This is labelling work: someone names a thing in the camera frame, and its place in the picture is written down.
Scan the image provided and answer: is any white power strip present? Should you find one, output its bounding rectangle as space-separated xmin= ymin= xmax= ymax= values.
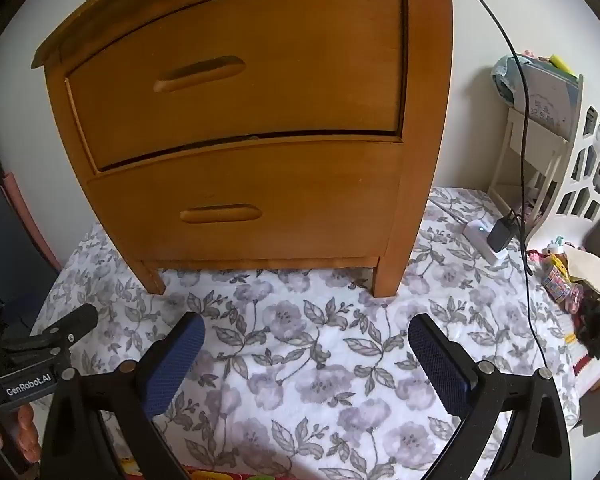
xmin=462 ymin=220 xmax=511 ymax=266

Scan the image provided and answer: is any floral blanket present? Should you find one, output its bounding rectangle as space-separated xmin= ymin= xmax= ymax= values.
xmin=30 ymin=187 xmax=581 ymax=480

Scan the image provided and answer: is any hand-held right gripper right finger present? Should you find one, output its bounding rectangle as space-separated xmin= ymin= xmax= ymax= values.
xmin=408 ymin=313 xmax=574 ymax=480

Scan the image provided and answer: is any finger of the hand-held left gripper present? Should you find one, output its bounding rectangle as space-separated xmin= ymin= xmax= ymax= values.
xmin=27 ymin=304 xmax=99 ymax=356

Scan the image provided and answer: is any black cable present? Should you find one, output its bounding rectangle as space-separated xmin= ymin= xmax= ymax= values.
xmin=450 ymin=0 xmax=551 ymax=373

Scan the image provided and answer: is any beige paper bag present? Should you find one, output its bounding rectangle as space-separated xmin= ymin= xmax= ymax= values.
xmin=565 ymin=247 xmax=600 ymax=306

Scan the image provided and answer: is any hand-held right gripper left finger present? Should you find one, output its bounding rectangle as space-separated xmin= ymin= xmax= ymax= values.
xmin=42 ymin=311 xmax=207 ymax=480

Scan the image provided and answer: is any white cut-out rack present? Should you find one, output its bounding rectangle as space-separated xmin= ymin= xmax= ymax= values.
xmin=487 ymin=75 xmax=600 ymax=251

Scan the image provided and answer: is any pale blue paper folder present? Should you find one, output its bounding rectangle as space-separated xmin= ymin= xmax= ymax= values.
xmin=522 ymin=62 xmax=581 ymax=133

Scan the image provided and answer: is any dark blue cabinet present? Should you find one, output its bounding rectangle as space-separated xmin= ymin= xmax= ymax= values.
xmin=0 ymin=75 xmax=61 ymax=321

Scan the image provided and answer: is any crumpled plastic bag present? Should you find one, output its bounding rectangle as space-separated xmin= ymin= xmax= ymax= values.
xmin=490 ymin=54 xmax=528 ymax=111

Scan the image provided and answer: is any pile of colourful small items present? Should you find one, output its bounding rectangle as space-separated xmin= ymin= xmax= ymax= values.
xmin=527 ymin=237 xmax=600 ymax=361

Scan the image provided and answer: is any person's left hand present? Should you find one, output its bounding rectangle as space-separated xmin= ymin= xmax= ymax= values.
xmin=17 ymin=404 xmax=37 ymax=463

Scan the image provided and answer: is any wooden nightstand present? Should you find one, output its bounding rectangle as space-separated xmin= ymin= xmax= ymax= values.
xmin=30 ymin=0 xmax=453 ymax=298

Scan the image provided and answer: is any pink board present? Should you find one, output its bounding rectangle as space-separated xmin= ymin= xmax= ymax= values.
xmin=2 ymin=172 xmax=63 ymax=273

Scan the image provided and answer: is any black lace cloth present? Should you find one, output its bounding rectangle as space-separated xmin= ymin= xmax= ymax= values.
xmin=577 ymin=300 xmax=600 ymax=361

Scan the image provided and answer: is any black power adapter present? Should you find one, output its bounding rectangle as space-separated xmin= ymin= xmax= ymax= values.
xmin=489 ymin=215 xmax=518 ymax=252

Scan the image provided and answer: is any red patterned cloth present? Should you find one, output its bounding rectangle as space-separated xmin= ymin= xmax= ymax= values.
xmin=115 ymin=460 xmax=291 ymax=480

